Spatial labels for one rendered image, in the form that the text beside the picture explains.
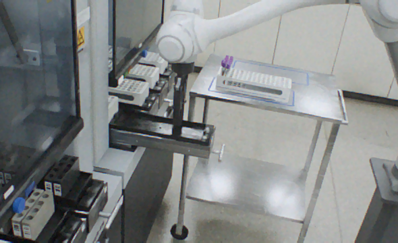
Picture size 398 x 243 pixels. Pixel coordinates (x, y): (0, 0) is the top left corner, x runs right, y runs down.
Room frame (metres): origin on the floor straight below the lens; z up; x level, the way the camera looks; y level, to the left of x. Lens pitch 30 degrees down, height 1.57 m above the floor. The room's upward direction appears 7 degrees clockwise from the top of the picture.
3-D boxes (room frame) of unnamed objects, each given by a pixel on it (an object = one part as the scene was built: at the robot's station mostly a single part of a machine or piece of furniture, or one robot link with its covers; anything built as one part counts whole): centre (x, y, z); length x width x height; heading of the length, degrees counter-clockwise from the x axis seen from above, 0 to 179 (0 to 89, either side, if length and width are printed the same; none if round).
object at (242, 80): (1.59, -0.20, 0.85); 0.30 x 0.10 x 0.06; 81
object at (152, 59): (1.74, 0.32, 0.83); 0.30 x 0.10 x 0.06; 83
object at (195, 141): (1.27, 0.26, 0.78); 0.73 x 0.14 x 0.09; 83
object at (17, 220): (0.72, 0.37, 0.85); 0.12 x 0.02 x 0.06; 173
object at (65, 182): (0.87, 0.33, 0.85); 0.12 x 0.02 x 0.06; 173
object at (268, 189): (1.70, -0.28, 0.41); 0.67 x 0.46 x 0.82; 81
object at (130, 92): (1.43, 0.36, 0.83); 0.30 x 0.10 x 0.06; 83
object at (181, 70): (1.29, 0.07, 1.00); 0.08 x 0.07 x 0.09; 173
